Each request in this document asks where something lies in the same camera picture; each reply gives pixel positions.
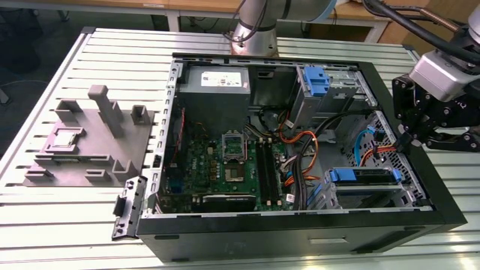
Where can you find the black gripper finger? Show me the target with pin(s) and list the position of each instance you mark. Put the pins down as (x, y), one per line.
(461, 143)
(402, 98)

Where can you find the hard disk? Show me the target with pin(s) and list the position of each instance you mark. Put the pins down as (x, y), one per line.
(342, 175)

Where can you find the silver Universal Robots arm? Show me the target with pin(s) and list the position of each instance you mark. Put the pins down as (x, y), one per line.
(254, 36)

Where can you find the metal disk bay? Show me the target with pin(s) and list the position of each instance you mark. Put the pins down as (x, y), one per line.
(366, 189)

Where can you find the brown wooden cabinet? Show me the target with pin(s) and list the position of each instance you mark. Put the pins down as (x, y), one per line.
(421, 46)

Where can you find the light brown board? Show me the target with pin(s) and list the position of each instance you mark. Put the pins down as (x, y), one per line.
(394, 36)

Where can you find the blue drive latch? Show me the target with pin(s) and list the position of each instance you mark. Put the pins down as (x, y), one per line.
(316, 81)

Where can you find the metal drive cage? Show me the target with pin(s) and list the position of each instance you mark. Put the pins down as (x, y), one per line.
(310, 109)

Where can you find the black RAM slot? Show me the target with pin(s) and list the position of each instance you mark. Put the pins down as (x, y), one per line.
(264, 171)
(274, 171)

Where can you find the grey power supply unit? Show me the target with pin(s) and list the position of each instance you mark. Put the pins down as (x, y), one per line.
(221, 109)

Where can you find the CPU socket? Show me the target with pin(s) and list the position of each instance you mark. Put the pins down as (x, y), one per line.
(234, 173)

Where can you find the green motherboard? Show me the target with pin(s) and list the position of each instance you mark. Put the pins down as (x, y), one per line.
(202, 157)

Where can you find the black graphics card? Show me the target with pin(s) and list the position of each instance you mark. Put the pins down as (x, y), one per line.
(228, 202)

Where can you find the black PC case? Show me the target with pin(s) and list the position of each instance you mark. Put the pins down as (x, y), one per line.
(262, 242)

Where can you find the blue expansion slot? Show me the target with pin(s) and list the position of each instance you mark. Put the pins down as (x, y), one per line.
(176, 187)

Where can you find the grey parts rack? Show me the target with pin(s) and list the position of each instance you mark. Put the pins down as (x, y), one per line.
(112, 146)

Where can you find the green RAM stick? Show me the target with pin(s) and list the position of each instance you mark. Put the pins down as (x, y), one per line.
(80, 160)

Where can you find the grey stand leg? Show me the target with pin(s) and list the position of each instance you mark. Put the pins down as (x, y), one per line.
(2, 97)

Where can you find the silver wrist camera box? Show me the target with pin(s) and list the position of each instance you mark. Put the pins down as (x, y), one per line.
(438, 76)

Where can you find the wooden desk white frame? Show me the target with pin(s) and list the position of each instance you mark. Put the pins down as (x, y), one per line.
(350, 15)

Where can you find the metal card retainer bracket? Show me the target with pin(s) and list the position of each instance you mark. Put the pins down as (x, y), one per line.
(132, 208)

